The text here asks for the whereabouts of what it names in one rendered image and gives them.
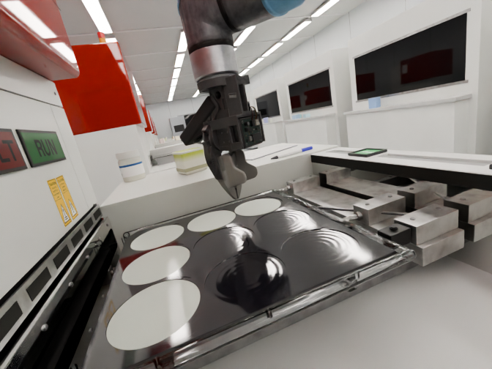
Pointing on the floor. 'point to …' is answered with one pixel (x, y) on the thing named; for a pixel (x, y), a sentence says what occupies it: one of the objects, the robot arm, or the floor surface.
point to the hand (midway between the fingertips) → (232, 192)
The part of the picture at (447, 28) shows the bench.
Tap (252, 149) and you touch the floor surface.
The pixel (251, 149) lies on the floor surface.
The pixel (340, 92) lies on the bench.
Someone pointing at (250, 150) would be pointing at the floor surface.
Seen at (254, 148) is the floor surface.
